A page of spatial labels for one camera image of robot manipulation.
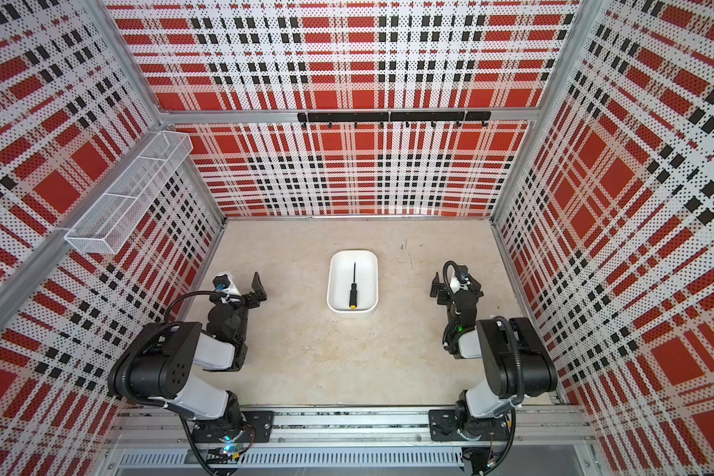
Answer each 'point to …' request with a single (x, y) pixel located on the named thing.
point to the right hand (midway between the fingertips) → (456, 273)
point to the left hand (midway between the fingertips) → (247, 276)
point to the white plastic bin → (340, 276)
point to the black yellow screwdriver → (353, 295)
